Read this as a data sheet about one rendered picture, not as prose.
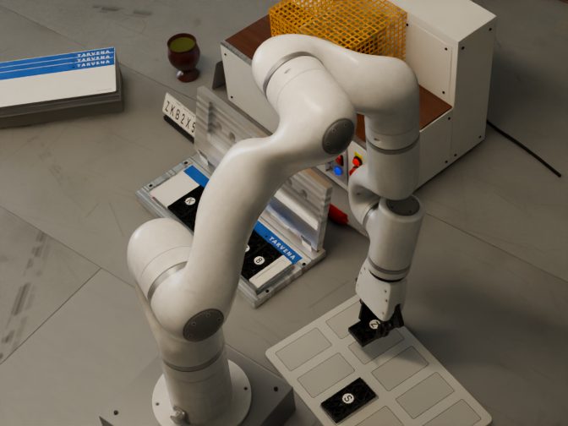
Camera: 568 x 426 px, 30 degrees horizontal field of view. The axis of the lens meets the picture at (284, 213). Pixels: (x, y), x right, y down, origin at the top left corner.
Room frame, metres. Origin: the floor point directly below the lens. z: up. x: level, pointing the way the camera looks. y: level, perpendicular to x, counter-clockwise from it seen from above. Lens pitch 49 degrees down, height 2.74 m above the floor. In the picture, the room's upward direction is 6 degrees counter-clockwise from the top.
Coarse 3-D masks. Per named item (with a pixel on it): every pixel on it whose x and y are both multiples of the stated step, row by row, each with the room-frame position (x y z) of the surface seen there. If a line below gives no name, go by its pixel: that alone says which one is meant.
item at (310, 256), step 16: (192, 160) 1.79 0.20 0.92; (208, 176) 1.73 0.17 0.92; (144, 192) 1.70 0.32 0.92; (160, 208) 1.64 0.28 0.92; (272, 224) 1.56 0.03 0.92; (288, 240) 1.50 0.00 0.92; (304, 240) 1.49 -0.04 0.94; (304, 256) 1.45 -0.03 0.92; (320, 256) 1.46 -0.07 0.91; (240, 288) 1.39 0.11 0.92; (272, 288) 1.38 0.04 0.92; (256, 304) 1.35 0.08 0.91
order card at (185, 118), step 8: (168, 96) 1.98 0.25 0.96; (168, 104) 1.97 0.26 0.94; (176, 104) 1.95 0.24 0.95; (168, 112) 1.96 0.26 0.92; (176, 112) 1.94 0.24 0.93; (184, 112) 1.92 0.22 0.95; (192, 112) 1.91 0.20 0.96; (176, 120) 1.93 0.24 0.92; (184, 120) 1.91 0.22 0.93; (192, 120) 1.90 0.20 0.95; (184, 128) 1.90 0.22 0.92; (192, 128) 1.89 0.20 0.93
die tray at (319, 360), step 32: (320, 320) 1.29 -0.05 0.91; (352, 320) 1.28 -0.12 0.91; (288, 352) 1.22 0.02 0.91; (320, 352) 1.21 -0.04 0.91; (352, 352) 1.20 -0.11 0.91; (384, 352) 1.19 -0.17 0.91; (416, 352) 1.18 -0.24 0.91; (288, 384) 1.15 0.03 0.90; (320, 384) 1.13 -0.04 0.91; (384, 384) 1.12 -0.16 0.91; (416, 384) 1.11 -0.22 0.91; (448, 384) 1.10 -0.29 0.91; (320, 416) 1.06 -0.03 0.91; (352, 416) 1.05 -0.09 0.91; (384, 416) 1.05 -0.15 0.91; (416, 416) 1.04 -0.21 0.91; (448, 416) 1.03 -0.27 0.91; (480, 416) 1.02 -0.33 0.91
